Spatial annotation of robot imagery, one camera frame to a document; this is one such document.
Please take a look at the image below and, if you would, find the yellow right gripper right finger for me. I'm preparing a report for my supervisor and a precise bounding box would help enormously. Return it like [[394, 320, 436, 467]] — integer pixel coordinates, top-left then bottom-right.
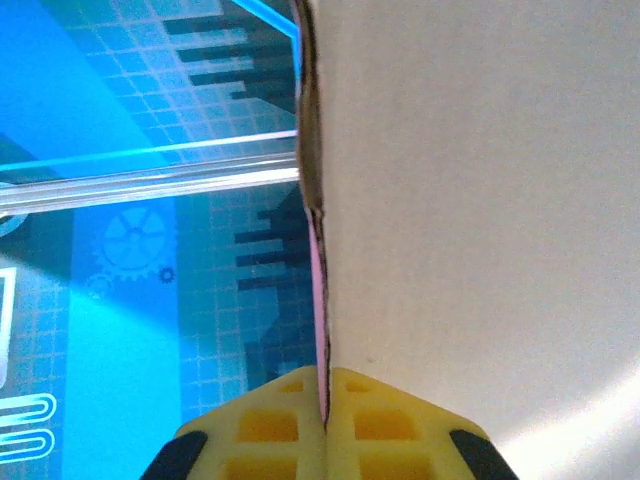
[[327, 367, 521, 480]]

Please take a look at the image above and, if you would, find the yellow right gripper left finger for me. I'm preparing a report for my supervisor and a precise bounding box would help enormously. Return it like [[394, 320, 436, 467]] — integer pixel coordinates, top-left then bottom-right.
[[141, 366, 329, 480]]

